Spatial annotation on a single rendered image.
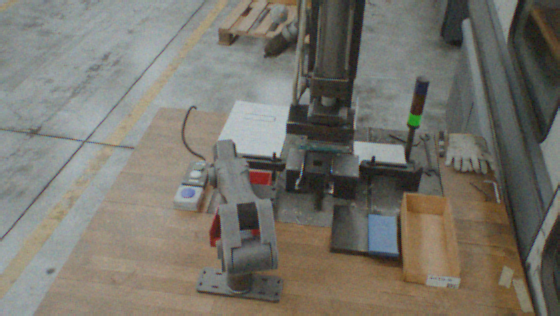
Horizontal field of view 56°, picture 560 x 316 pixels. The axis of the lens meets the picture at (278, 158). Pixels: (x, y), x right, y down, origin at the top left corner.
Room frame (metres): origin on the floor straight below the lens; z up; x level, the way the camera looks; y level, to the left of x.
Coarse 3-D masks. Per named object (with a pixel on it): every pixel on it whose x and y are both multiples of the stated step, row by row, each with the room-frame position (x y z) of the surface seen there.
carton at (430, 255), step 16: (400, 208) 1.07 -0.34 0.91; (416, 208) 1.07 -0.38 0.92; (432, 208) 1.06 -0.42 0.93; (448, 208) 1.02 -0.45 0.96; (400, 224) 1.02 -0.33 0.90; (416, 224) 1.02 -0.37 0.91; (432, 224) 1.02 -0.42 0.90; (448, 224) 0.98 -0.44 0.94; (416, 240) 0.96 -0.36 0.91; (432, 240) 0.96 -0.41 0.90; (448, 240) 0.95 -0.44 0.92; (416, 256) 0.91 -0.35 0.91; (432, 256) 0.91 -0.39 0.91; (448, 256) 0.91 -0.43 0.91; (416, 272) 0.85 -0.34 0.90; (432, 272) 0.86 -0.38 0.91; (448, 272) 0.86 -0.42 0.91
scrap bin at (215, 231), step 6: (252, 174) 1.16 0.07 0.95; (258, 174) 1.16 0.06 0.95; (264, 174) 1.16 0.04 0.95; (270, 174) 1.15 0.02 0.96; (252, 180) 1.16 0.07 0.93; (258, 180) 1.16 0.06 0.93; (264, 180) 1.16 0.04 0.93; (270, 180) 1.13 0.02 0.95; (216, 210) 1.00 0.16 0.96; (216, 216) 0.98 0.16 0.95; (216, 222) 0.98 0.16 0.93; (210, 228) 0.93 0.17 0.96; (216, 228) 0.98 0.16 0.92; (210, 234) 0.93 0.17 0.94; (216, 234) 0.97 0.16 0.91; (252, 234) 0.97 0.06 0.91; (258, 234) 0.94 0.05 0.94; (210, 240) 0.93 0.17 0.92; (216, 240) 0.92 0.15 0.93
